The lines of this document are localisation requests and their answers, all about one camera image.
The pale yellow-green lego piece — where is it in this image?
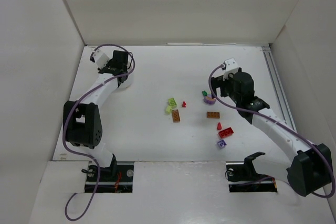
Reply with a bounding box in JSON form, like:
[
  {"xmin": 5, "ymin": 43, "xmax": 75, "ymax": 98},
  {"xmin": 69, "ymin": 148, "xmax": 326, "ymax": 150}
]
[{"xmin": 165, "ymin": 105, "xmax": 172, "ymax": 114}]

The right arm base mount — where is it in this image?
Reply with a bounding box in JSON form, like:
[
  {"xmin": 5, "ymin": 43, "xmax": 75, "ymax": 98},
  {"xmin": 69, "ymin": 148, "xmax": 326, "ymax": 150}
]
[{"xmin": 225, "ymin": 152, "xmax": 278, "ymax": 193}]

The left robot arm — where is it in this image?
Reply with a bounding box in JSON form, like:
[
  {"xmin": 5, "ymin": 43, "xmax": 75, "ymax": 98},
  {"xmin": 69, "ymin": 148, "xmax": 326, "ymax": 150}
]
[{"xmin": 62, "ymin": 49, "xmax": 134, "ymax": 176}]

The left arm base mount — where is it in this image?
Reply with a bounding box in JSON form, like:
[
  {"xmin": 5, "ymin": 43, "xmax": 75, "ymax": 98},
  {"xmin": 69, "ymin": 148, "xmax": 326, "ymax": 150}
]
[{"xmin": 82, "ymin": 162, "xmax": 134, "ymax": 194}]

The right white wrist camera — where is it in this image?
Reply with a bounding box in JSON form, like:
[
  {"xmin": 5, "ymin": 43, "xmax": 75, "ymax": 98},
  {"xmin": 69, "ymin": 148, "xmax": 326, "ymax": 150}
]
[{"xmin": 222, "ymin": 58, "xmax": 239, "ymax": 80}]

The purple lego assembly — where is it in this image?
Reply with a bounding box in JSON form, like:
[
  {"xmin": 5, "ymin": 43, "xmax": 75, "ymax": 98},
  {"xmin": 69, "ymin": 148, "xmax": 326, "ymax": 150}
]
[{"xmin": 203, "ymin": 94, "xmax": 216, "ymax": 105}]

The white round divided container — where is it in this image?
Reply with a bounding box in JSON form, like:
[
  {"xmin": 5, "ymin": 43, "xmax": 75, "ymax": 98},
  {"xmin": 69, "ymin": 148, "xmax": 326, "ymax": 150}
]
[{"xmin": 118, "ymin": 73, "xmax": 134, "ymax": 90}]

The lavender small lego piece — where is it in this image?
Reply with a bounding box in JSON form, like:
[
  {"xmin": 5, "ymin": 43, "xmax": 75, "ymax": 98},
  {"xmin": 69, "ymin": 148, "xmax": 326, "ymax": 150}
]
[{"xmin": 216, "ymin": 139, "xmax": 227, "ymax": 150}]

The orange lego brick left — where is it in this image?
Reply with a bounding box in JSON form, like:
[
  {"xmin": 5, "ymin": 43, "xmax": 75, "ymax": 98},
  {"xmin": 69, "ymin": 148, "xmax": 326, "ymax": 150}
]
[{"xmin": 172, "ymin": 109, "xmax": 181, "ymax": 123}]

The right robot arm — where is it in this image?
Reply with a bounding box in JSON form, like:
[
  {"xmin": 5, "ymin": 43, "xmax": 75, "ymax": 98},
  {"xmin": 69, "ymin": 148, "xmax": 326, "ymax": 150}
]
[{"xmin": 208, "ymin": 64, "xmax": 335, "ymax": 199}]

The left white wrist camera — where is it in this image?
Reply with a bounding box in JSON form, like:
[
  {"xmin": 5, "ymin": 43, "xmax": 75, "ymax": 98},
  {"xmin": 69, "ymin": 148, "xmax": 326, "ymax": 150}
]
[{"xmin": 90, "ymin": 49, "xmax": 110, "ymax": 70}]

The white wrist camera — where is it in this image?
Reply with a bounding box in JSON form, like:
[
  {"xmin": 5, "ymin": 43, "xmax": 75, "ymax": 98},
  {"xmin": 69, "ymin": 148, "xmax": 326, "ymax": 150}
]
[
  {"xmin": 90, "ymin": 49, "xmax": 110, "ymax": 70},
  {"xmin": 222, "ymin": 58, "xmax": 239, "ymax": 80}
]

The lime green lego brick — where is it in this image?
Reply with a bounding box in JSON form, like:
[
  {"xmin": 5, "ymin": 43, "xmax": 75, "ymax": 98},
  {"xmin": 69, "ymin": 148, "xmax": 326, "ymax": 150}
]
[{"xmin": 168, "ymin": 98, "xmax": 177, "ymax": 108}]

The orange lego plate right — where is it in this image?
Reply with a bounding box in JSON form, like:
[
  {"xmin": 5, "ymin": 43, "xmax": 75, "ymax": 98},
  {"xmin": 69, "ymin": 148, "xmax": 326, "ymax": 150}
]
[{"xmin": 206, "ymin": 111, "xmax": 220, "ymax": 119}]

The red lego slope piece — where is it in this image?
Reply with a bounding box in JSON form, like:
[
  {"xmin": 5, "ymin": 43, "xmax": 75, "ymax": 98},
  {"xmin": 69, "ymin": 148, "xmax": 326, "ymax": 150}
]
[{"xmin": 217, "ymin": 122, "xmax": 222, "ymax": 130}]

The red lego brick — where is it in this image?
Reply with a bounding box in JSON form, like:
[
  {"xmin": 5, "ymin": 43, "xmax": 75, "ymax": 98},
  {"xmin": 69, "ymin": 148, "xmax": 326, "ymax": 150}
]
[{"xmin": 218, "ymin": 127, "xmax": 234, "ymax": 138}]

